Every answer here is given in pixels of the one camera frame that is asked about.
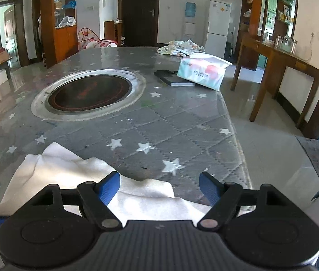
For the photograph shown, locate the cream white garment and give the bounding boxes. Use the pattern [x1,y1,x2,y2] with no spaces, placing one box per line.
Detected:
[0,141,256,227]

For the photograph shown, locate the grey star quilted table cover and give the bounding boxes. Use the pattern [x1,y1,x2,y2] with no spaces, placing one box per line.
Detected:
[0,46,252,271]

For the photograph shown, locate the round induction cooktop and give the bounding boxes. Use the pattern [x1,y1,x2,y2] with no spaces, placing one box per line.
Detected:
[31,69,147,122]

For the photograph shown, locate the tissue pack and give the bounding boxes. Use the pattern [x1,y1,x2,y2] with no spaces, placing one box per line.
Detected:
[177,53,232,91]

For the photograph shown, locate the wooden side table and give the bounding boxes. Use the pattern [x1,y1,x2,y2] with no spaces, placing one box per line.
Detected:
[231,36,319,128]

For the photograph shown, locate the crumpled patterned cloth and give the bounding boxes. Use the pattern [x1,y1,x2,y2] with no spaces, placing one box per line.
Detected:
[156,39,205,58]

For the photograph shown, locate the polka dot play tent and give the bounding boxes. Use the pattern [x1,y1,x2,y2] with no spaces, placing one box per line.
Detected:
[77,28,118,51]

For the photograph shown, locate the glass jars on table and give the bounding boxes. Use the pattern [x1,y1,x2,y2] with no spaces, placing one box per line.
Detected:
[274,35,298,54]

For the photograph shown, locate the left wooden shelf cabinet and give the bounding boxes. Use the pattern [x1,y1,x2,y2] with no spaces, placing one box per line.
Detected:
[41,0,78,68]

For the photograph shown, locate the white refrigerator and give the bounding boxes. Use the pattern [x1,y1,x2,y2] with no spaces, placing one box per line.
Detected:
[204,0,231,59]

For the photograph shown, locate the water dispenser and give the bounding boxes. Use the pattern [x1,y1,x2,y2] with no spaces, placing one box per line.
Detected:
[182,2,196,42]

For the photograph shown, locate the right wooden display cabinet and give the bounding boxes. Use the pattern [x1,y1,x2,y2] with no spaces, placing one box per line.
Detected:
[234,0,297,59]

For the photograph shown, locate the dark wooden door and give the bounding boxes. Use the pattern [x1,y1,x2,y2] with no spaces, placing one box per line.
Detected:
[118,0,160,47]

